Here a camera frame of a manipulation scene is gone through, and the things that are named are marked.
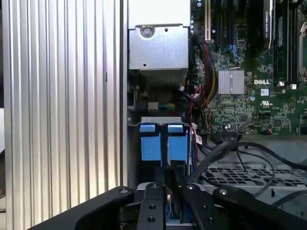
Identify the CPU socket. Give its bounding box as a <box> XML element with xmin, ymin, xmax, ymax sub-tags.
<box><xmin>296</xmin><ymin>21</ymin><xmax>307</xmax><ymax>83</ymax></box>

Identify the coloured power wire bundle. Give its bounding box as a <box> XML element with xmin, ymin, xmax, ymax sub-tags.
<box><xmin>191</xmin><ymin>33</ymin><xmax>219</xmax><ymax>135</ymax></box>

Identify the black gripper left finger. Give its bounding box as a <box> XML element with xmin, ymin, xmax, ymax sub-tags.
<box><xmin>27</xmin><ymin>183</ymin><xmax>166</xmax><ymax>230</ymax></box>

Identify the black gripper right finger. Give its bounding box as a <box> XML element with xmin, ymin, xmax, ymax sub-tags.
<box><xmin>182</xmin><ymin>183</ymin><xmax>307</xmax><ymax>230</ymax></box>

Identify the thick black cable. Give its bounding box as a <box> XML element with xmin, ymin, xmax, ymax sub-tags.
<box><xmin>187</xmin><ymin>140</ymin><xmax>307</xmax><ymax>183</ymax></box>

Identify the blue disk carrier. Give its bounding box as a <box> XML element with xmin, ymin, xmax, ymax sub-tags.
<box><xmin>138</xmin><ymin>124</ymin><xmax>162</xmax><ymax>161</ymax></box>

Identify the black graphics card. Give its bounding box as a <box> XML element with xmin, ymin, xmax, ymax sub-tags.
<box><xmin>247</xmin><ymin>0</ymin><xmax>275</xmax><ymax>57</ymax></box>

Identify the black expansion slot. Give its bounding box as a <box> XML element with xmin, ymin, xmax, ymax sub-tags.
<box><xmin>226</xmin><ymin>0</ymin><xmax>234</xmax><ymax>46</ymax></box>
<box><xmin>214</xmin><ymin>0</ymin><xmax>222</xmax><ymax>47</ymax></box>

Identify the white expansion slot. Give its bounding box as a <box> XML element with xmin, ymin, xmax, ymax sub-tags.
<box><xmin>205</xmin><ymin>0</ymin><xmax>212</xmax><ymax>42</ymax></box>

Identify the silver power supply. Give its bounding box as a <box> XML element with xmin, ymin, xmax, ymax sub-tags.
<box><xmin>128</xmin><ymin>0</ymin><xmax>191</xmax><ymax>83</ymax></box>

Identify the silver chipset heatsink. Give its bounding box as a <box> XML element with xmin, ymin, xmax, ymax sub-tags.
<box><xmin>218</xmin><ymin>69</ymin><xmax>245</xmax><ymax>95</ymax></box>

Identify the thin black wire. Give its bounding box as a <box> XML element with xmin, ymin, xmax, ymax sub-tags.
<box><xmin>235</xmin><ymin>147</ymin><xmax>276</xmax><ymax>197</ymax></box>

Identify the dark grey PC case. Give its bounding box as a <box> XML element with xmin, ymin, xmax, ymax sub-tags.
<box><xmin>119</xmin><ymin>0</ymin><xmax>307</xmax><ymax>230</ymax></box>

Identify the black RAM slot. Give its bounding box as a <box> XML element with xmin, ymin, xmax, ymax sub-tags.
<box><xmin>274</xmin><ymin>0</ymin><xmax>288</xmax><ymax>89</ymax></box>
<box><xmin>287</xmin><ymin>0</ymin><xmax>299</xmax><ymax>91</ymax></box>

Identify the green motherboard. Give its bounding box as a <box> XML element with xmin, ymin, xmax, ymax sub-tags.
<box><xmin>189</xmin><ymin>0</ymin><xmax>307</xmax><ymax>142</ymax></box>

